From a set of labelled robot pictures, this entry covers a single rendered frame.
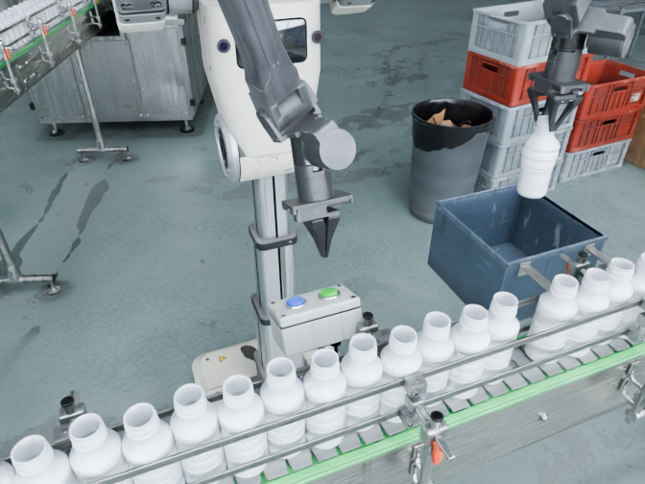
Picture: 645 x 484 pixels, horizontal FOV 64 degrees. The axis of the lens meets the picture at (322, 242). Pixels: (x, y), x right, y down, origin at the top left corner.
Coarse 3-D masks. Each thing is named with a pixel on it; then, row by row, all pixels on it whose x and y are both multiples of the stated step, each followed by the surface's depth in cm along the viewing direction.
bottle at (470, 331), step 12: (468, 312) 78; (480, 312) 77; (456, 324) 79; (468, 324) 75; (480, 324) 74; (456, 336) 77; (468, 336) 76; (480, 336) 76; (456, 348) 77; (468, 348) 76; (480, 348) 76; (480, 360) 77; (456, 372) 79; (468, 372) 78; (480, 372) 80; (456, 384) 81; (456, 396) 82; (468, 396) 82
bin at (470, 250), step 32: (480, 192) 148; (512, 192) 153; (448, 224) 141; (480, 224) 155; (512, 224) 161; (544, 224) 149; (576, 224) 138; (448, 256) 144; (480, 256) 130; (512, 256) 159; (544, 256) 124; (576, 256) 130; (480, 288) 133; (512, 288) 127; (544, 288) 117
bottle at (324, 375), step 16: (320, 352) 70; (320, 368) 67; (336, 368) 68; (304, 384) 70; (320, 384) 69; (336, 384) 69; (304, 400) 72; (320, 400) 69; (320, 416) 71; (336, 416) 71; (320, 432) 73
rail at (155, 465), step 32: (576, 320) 81; (480, 352) 76; (256, 384) 72; (384, 384) 71; (480, 384) 80; (160, 416) 68; (288, 416) 67; (384, 416) 75; (192, 448) 63; (288, 448) 71; (96, 480) 60
